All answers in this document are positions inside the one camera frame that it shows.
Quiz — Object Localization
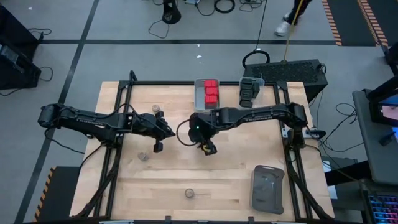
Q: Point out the black metal table frame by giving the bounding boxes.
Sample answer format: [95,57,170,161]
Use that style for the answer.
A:
[70,70,335,220]

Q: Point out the black equipment case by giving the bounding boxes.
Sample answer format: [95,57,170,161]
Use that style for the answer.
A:
[0,43,42,91]
[0,4,40,50]

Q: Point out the black power adapter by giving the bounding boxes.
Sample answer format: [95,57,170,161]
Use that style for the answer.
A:
[304,129,327,140]

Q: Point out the black monitor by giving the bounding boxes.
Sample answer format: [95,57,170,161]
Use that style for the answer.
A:
[368,76,398,127]

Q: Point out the black computer case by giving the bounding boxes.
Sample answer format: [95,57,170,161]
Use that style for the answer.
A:
[242,58,329,103]

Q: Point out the black desk cable bundle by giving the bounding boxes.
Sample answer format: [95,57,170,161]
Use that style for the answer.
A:
[317,102,365,154]

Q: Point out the black cable with coil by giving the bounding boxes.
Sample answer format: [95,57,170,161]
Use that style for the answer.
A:
[241,0,271,69]

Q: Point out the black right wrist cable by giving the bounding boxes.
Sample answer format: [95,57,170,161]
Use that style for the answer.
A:
[175,119,192,147]

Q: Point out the white plastic bin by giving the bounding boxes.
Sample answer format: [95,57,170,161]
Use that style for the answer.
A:
[194,77,221,113]

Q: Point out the person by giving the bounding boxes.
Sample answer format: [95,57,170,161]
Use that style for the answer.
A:
[275,0,313,37]

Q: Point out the black coiled floor cable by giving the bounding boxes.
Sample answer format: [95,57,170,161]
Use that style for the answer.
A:
[213,0,236,14]

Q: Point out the rainbow backlit keyboard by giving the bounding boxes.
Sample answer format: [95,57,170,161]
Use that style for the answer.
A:
[366,194,398,224]

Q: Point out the dark grey plastic bin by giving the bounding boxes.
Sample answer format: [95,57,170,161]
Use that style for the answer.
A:
[250,164,285,215]

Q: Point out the black stand base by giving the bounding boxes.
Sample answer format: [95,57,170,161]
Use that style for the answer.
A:
[162,0,182,25]

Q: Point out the grey desk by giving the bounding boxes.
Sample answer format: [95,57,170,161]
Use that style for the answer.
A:
[352,88,398,187]

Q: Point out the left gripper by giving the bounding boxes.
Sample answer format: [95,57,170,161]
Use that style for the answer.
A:
[133,112,177,141]

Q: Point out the thin black floor cable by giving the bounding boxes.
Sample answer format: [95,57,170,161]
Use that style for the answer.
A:
[147,19,171,40]

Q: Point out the clear plastic bin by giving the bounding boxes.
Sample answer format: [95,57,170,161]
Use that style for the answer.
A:
[238,77,266,110]

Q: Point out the black mat, orange stripes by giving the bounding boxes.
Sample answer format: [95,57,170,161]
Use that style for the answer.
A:
[33,166,81,222]
[322,0,389,47]

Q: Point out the yellow cable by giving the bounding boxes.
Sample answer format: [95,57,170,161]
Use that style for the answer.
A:
[281,0,305,63]

